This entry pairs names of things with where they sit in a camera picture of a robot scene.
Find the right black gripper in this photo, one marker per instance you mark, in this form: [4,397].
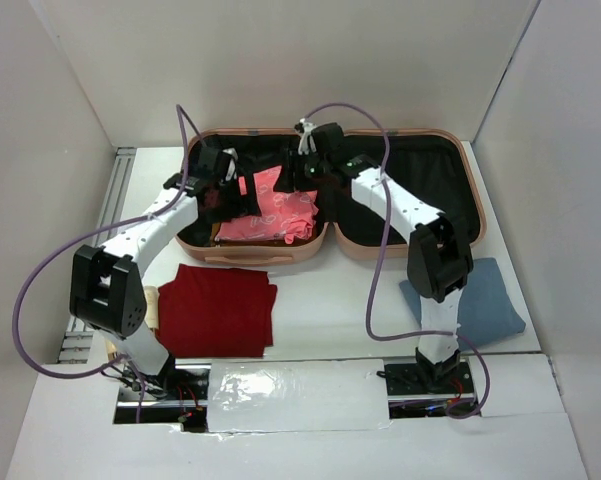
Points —
[294,161]

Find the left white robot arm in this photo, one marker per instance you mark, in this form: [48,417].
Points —
[106,290]

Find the aluminium rail frame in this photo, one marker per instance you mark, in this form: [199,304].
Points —
[78,336]

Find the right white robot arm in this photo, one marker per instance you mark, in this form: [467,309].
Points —
[439,258]

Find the dark red folded garment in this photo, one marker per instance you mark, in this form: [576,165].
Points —
[216,313]

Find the gold cosmetic bottles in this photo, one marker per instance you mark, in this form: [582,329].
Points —
[151,318]

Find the pink open suitcase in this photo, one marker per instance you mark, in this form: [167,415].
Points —
[429,163]

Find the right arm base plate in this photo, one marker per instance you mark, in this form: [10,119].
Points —
[410,396]

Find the grey blue folded garment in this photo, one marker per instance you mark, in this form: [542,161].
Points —
[483,309]

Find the mustard brown garment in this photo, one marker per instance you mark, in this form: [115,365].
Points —
[242,234]

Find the coral pink patterned garment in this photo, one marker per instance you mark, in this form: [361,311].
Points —
[287,215]

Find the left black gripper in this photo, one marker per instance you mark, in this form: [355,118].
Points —
[244,206]

